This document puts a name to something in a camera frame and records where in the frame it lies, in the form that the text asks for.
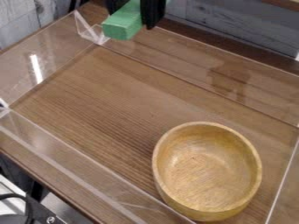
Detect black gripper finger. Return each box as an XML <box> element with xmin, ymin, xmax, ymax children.
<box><xmin>106</xmin><ymin>0</ymin><xmax>130</xmax><ymax>15</ymax></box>
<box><xmin>141</xmin><ymin>0</ymin><xmax>167</xmax><ymax>30</ymax></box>

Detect green rectangular block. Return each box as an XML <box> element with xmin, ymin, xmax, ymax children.
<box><xmin>102</xmin><ymin>0</ymin><xmax>143</xmax><ymax>40</ymax></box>

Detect brown wooden bowl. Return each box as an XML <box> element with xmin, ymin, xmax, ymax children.
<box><xmin>153</xmin><ymin>122</ymin><xmax>263</xmax><ymax>221</ymax></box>

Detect clear acrylic corner bracket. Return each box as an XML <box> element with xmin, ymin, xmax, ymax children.
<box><xmin>74</xmin><ymin>10</ymin><xmax>110</xmax><ymax>46</ymax></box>

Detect black cable lower left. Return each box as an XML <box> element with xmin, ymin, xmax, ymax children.
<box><xmin>0</xmin><ymin>192</ymin><xmax>34</xmax><ymax>224</ymax></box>

